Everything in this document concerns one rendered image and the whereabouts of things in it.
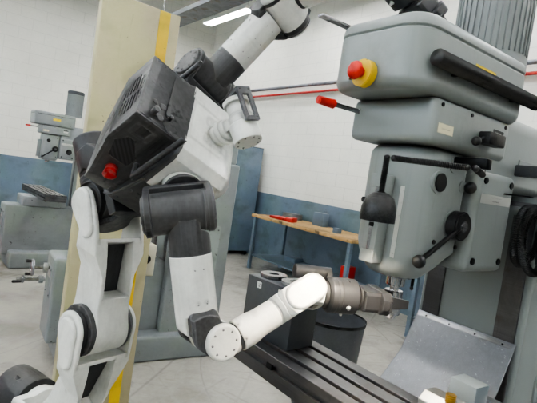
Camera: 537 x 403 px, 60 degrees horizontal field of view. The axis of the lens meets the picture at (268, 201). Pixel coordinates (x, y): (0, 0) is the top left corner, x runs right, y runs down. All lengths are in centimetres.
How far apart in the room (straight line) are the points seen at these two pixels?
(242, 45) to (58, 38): 892
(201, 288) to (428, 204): 55
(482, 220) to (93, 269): 102
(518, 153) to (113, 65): 192
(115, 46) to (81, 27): 765
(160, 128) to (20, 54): 897
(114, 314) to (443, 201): 92
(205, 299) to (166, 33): 195
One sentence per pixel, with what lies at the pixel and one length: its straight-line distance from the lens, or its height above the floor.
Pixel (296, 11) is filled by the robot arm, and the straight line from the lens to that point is 130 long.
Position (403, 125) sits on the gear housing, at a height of 166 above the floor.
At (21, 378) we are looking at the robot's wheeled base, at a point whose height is 75.
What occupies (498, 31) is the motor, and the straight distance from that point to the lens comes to 142.
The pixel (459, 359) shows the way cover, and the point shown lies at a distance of 156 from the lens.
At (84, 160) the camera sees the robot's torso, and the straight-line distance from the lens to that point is 140.
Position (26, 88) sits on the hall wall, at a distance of 989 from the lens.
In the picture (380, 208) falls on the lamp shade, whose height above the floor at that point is 148.
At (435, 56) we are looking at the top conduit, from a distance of 103.
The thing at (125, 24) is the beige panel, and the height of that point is 217.
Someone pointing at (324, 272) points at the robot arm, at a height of 129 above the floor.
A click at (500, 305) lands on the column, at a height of 124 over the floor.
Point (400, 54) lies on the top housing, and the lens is 105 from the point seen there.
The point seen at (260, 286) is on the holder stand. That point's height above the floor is 115.
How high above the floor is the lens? 150
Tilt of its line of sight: 3 degrees down
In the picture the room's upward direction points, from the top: 8 degrees clockwise
